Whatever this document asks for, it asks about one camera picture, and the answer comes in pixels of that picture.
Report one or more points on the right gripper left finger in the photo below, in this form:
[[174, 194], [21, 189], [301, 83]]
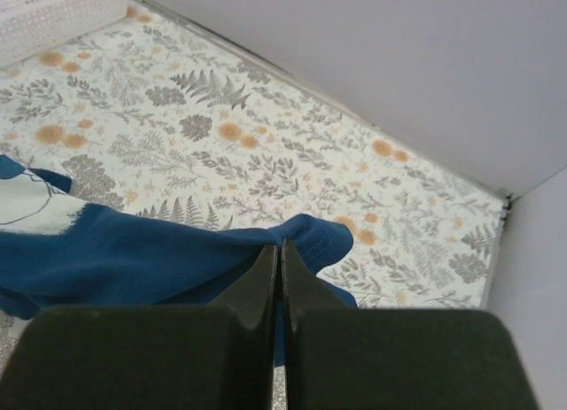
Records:
[[216, 356]]

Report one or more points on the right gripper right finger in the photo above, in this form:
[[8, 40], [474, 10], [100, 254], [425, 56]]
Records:
[[338, 357]]

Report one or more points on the blue t shirt cartoon print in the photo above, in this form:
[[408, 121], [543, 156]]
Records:
[[57, 250]]

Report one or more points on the white plastic perforated basket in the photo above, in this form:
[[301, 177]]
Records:
[[32, 26]]

